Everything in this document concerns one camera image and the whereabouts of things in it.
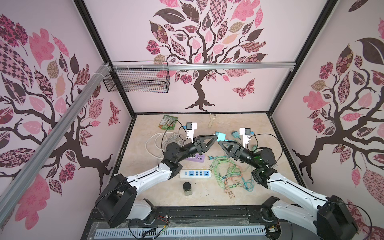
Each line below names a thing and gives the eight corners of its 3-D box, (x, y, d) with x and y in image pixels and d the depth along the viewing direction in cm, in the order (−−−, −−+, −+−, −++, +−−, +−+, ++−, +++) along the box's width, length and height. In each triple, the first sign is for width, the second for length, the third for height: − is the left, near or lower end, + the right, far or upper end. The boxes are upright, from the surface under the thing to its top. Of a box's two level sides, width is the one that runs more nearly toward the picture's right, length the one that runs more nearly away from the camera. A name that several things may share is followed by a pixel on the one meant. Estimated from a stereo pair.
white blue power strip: (180, 178, 88) (179, 176, 85) (180, 171, 91) (180, 169, 88) (212, 178, 88) (212, 176, 85) (211, 171, 91) (212, 169, 88)
